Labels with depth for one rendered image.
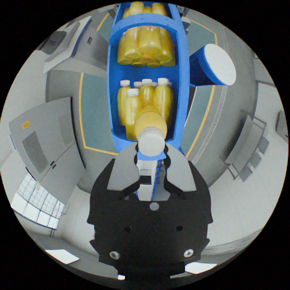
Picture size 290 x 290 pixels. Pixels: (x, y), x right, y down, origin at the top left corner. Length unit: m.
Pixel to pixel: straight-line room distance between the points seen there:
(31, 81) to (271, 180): 6.20
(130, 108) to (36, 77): 2.96
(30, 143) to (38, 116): 0.41
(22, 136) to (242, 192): 4.85
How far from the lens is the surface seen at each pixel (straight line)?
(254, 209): 3.42
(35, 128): 1.64
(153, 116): 0.15
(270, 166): 3.23
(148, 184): 0.66
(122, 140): 0.24
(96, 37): 0.71
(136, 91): 0.30
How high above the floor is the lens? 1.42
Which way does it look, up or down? 57 degrees down
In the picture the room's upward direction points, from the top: 175 degrees counter-clockwise
